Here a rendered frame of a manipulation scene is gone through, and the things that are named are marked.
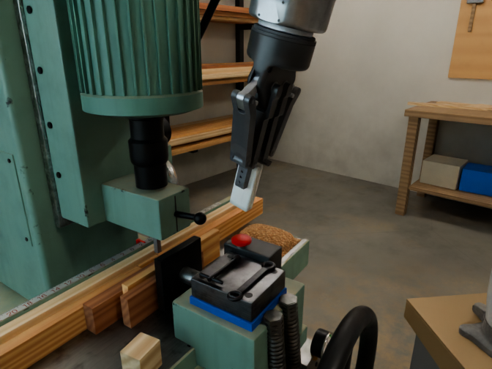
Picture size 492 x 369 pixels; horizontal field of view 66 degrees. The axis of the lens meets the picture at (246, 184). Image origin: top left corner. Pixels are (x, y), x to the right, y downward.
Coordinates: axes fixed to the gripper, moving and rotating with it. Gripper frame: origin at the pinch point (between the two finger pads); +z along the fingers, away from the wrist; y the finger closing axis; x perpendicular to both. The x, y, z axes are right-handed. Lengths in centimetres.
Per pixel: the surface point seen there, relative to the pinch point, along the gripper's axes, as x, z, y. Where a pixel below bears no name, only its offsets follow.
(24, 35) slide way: -38.3, -9.7, 8.3
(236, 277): 5.0, 9.9, 5.5
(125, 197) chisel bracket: -18.4, 10.2, 4.2
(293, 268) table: 4.7, 23.2, -19.3
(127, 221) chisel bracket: -17.6, 14.5, 4.2
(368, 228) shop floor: -9, 115, -225
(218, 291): 4.8, 10.2, 9.0
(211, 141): -151, 98, -204
